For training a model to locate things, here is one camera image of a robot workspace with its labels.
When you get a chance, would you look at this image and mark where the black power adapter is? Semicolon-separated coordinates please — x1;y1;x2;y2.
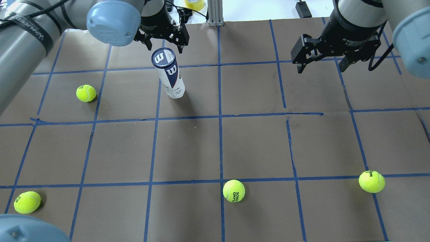
295;0;313;18

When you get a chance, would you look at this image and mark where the tennis ball front centre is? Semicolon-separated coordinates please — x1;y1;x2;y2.
358;170;386;193

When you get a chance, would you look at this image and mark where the aluminium frame post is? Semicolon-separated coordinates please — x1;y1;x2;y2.
207;0;224;27

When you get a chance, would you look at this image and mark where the tennis ball far left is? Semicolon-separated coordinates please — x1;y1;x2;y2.
13;191;42;214

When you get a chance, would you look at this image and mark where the tennis ball near base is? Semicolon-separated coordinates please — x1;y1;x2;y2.
222;179;246;203

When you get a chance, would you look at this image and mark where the white tennis ball can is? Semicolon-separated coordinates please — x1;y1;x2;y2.
152;47;185;98

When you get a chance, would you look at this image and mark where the yellow tape roll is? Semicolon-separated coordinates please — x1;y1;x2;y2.
184;0;205;11

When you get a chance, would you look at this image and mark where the tennis ball middle grid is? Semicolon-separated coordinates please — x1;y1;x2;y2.
76;84;96;103

